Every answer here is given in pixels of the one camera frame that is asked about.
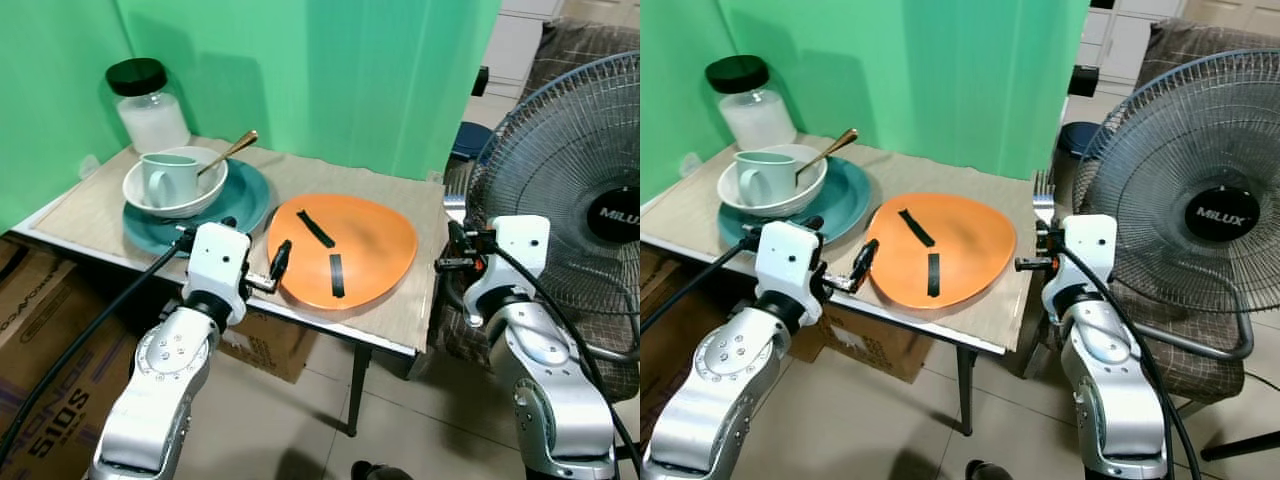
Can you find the glass jar with black lid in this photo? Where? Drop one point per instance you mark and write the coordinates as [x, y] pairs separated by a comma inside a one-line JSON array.
[[755, 120], [150, 120]]

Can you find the small brown cardboard box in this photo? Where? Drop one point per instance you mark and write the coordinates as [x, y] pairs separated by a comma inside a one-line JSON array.
[[860, 345], [270, 345]]

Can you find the black stand leg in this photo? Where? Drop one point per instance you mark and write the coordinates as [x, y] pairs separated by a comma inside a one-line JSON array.
[[1240, 445]]

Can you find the teal plate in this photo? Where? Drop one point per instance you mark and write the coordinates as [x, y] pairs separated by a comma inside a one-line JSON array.
[[845, 195], [245, 200]]

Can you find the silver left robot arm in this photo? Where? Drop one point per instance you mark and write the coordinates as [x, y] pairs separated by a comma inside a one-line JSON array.
[[715, 380], [160, 380]]

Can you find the pale green mug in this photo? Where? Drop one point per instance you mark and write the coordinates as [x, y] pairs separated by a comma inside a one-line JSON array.
[[770, 180], [175, 180]]

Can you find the silver fork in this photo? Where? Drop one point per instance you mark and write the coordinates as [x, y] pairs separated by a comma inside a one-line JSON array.
[[1042, 190], [452, 195]]

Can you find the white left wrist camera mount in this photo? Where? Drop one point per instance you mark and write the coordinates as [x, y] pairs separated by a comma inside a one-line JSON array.
[[788, 262], [218, 262]]

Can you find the white table clip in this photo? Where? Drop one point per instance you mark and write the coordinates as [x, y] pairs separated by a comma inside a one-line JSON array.
[[90, 167], [691, 164]]

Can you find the grey electric fan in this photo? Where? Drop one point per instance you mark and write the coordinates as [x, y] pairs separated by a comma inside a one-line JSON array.
[[560, 160], [1160, 150]]

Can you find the dark blue bin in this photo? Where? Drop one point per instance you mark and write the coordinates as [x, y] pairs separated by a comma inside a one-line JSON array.
[[470, 140], [1075, 138]]

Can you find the large printed cardboard box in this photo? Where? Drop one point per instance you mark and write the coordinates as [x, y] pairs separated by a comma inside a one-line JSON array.
[[50, 400]]

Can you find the brown checked armchair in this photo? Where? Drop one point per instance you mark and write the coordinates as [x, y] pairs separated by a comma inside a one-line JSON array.
[[580, 40], [1200, 40]]

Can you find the white bowl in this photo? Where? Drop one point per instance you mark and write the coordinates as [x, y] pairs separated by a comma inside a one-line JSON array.
[[180, 208], [780, 205]]

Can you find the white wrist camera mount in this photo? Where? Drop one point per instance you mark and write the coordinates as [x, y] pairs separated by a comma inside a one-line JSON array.
[[218, 262], [1090, 245], [788, 262], [520, 245]]

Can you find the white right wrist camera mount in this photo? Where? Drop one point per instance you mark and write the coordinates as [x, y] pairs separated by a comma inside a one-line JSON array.
[[1090, 245], [520, 245]]

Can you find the long black tape strip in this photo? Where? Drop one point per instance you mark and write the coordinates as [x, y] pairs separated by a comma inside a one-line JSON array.
[[315, 229], [916, 228]]

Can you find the black robot foot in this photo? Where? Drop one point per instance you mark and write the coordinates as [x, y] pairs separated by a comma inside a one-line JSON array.
[[988, 472]]

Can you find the green backdrop cloth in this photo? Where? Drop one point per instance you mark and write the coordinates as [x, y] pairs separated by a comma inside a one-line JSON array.
[[300, 70], [900, 70]]

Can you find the white cabinet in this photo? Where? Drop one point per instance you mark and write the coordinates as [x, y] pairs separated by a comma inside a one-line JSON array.
[[515, 50], [1125, 50]]

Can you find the orange plate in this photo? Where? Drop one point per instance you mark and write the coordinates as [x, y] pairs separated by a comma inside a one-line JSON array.
[[975, 240], [375, 240]]

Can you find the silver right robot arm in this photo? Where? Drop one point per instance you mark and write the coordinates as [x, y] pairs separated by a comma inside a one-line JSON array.
[[1120, 400], [560, 400]]

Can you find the short black tape strip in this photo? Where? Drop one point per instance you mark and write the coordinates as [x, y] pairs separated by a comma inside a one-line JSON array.
[[337, 275], [934, 275]]

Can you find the wood-top table with black legs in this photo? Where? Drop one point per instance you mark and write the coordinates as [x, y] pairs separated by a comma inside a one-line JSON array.
[[400, 320], [1000, 320]]

